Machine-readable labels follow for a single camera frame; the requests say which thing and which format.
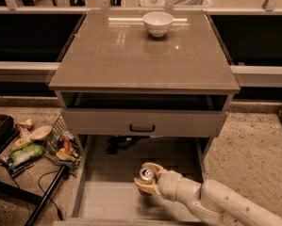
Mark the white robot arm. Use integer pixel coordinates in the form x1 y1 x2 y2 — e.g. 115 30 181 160
134 163 282 226

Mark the green snack bag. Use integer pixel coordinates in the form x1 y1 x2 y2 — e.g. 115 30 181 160
10 143 43 167

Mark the black pole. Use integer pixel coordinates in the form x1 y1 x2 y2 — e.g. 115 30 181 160
25 166 69 226

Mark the closed drawer with black handle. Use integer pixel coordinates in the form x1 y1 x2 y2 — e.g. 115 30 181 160
61 108 228 137

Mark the white plate on floor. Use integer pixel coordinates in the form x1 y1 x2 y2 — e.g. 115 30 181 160
29 125 52 140

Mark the orange soda can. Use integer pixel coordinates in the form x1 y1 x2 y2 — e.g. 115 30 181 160
140 167 155 183

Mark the black object under cabinet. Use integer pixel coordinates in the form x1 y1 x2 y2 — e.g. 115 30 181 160
106 136 144 154

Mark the white bowl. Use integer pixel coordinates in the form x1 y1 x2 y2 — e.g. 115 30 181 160
142 11 174 37

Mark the wire basket with items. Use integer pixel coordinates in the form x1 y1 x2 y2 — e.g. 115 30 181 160
44 116 80 170

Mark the black cable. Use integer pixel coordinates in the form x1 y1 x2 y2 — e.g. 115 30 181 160
37 169 77 222

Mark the grey drawer cabinet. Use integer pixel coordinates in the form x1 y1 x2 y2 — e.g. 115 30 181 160
50 11 240 154

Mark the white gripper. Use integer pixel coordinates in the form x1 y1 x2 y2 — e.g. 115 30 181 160
134 163 182 202

